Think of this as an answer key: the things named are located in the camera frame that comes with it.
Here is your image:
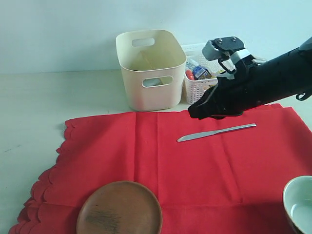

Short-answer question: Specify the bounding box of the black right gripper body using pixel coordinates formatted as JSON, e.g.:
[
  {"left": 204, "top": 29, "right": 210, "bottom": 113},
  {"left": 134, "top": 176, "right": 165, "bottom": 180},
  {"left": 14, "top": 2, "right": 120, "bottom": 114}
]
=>
[{"left": 215, "top": 51, "right": 312, "bottom": 112}]

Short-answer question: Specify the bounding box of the silver table knife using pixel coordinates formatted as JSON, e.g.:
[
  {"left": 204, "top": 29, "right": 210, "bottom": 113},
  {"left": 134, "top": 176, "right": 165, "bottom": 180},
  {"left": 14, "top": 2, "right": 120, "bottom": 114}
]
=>
[{"left": 177, "top": 123, "right": 256, "bottom": 142}]

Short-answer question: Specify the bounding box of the red sausage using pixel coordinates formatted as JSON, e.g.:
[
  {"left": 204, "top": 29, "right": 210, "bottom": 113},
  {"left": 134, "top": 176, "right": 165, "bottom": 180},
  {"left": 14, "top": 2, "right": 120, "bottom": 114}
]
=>
[{"left": 185, "top": 70, "right": 195, "bottom": 80}]

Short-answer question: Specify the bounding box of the red scalloped cloth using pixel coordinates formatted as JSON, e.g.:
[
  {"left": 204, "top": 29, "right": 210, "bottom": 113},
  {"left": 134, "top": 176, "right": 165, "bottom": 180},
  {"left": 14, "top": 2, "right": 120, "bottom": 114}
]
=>
[{"left": 10, "top": 104, "right": 312, "bottom": 234}]

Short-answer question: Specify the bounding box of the stainless steel cup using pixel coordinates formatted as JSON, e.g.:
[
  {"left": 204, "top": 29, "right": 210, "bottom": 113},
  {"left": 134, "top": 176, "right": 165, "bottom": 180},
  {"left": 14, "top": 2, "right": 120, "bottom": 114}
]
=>
[{"left": 142, "top": 78, "right": 163, "bottom": 87}]

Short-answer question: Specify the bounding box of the pale green ceramic bowl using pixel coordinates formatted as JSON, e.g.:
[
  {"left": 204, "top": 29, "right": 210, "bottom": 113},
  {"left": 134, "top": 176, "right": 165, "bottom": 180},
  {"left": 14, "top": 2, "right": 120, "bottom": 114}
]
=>
[{"left": 282, "top": 175, "right": 312, "bottom": 234}]

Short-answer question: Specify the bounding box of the brown wooden plate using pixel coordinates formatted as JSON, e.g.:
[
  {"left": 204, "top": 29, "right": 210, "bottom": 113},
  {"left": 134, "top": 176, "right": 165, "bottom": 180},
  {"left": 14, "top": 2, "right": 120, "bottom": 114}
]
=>
[{"left": 76, "top": 181, "right": 163, "bottom": 234}]

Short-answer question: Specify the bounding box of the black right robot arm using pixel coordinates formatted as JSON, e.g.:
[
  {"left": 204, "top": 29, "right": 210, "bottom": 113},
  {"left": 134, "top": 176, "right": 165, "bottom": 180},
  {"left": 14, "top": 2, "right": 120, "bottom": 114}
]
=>
[{"left": 188, "top": 36, "right": 312, "bottom": 119}]

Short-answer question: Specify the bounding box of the white perforated plastic basket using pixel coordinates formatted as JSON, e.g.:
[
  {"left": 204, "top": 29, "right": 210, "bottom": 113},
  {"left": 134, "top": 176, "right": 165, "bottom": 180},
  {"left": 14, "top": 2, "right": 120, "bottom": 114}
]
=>
[{"left": 182, "top": 43, "right": 223, "bottom": 104}]

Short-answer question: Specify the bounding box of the cream plastic storage bin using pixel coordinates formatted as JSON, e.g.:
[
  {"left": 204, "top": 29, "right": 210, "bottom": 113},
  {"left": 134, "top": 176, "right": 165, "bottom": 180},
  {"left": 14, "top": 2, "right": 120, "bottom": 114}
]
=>
[{"left": 116, "top": 30, "right": 186, "bottom": 112}]

